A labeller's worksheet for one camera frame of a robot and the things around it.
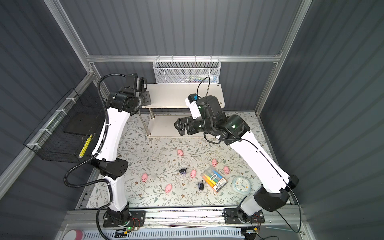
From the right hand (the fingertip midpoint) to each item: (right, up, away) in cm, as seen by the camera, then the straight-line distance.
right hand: (184, 124), depth 62 cm
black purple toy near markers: (+8, -33, +17) cm, 38 cm away
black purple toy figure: (-2, -27, +22) cm, 35 cm away
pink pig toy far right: (+23, -27, +26) cm, 44 cm away
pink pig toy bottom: (-10, -35, +20) cm, 42 cm away
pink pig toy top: (-5, -18, +33) cm, 38 cm away
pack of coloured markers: (+16, -32, +22) cm, 42 cm away
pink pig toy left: (-25, -31, +24) cm, 46 cm away
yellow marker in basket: (-47, -11, +6) cm, 48 cm away
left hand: (-22, +14, +13) cm, 30 cm away
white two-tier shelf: (-7, +16, +19) cm, 26 cm away
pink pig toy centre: (+3, -29, +24) cm, 38 cm away
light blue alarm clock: (+31, -33, +20) cm, 49 cm away
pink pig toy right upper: (+16, -23, +29) cm, 40 cm away
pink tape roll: (-49, -49, +3) cm, 70 cm away
